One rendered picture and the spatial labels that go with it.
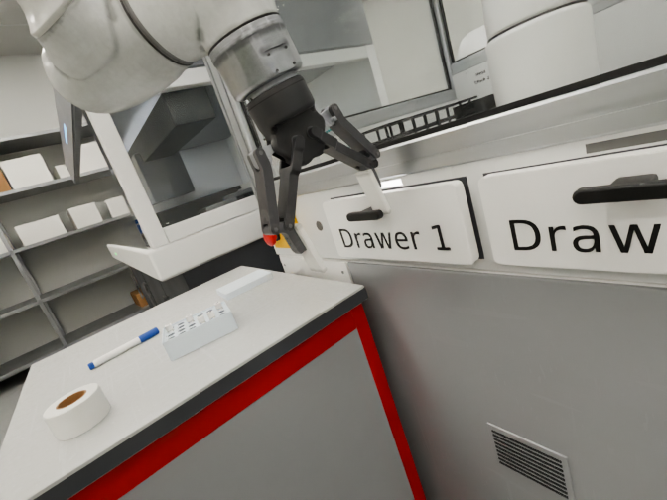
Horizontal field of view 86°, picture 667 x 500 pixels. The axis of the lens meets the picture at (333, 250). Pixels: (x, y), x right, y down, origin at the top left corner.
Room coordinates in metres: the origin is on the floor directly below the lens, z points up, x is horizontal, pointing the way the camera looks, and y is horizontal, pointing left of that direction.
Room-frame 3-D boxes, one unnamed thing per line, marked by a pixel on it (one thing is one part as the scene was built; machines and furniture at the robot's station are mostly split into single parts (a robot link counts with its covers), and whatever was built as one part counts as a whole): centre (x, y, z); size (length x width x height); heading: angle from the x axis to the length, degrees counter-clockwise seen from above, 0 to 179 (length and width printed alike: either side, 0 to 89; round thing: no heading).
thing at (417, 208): (0.55, -0.09, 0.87); 0.29 x 0.02 x 0.11; 33
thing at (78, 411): (0.47, 0.42, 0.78); 0.07 x 0.07 x 0.04
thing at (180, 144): (2.17, 0.55, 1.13); 1.78 x 1.14 x 0.45; 33
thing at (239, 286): (0.89, 0.25, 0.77); 0.13 x 0.09 x 0.02; 119
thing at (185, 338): (0.64, 0.29, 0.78); 0.12 x 0.08 x 0.04; 112
